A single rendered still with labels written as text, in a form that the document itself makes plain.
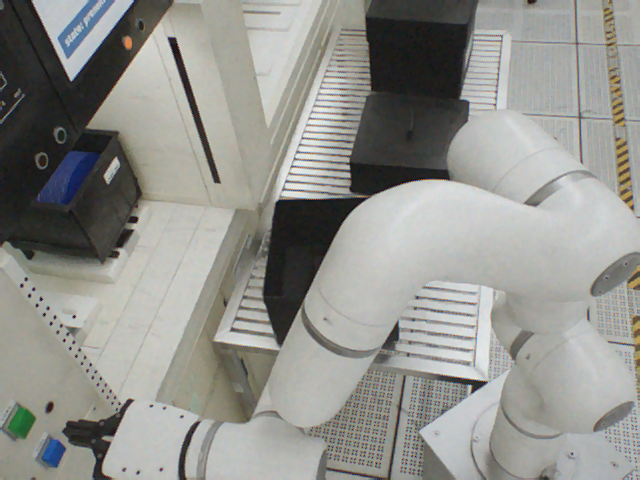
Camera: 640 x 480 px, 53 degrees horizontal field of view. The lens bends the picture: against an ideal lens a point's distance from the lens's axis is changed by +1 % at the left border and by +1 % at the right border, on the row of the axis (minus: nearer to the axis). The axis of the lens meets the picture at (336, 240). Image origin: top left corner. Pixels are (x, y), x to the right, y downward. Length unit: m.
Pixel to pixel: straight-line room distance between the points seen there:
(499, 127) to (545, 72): 2.81
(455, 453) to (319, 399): 0.67
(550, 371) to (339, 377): 0.39
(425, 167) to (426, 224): 1.07
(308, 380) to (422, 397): 1.56
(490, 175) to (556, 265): 0.11
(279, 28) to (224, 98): 0.84
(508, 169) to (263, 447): 0.42
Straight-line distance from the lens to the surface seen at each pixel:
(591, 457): 1.34
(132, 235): 1.53
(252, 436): 0.80
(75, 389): 1.07
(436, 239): 0.55
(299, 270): 1.52
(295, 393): 0.66
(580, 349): 0.93
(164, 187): 1.59
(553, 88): 3.36
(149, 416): 0.87
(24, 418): 0.96
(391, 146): 1.66
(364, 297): 0.56
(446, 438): 1.31
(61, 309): 1.46
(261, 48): 2.07
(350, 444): 2.13
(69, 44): 0.96
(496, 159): 0.63
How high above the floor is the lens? 1.96
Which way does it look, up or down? 49 degrees down
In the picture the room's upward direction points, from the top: 7 degrees counter-clockwise
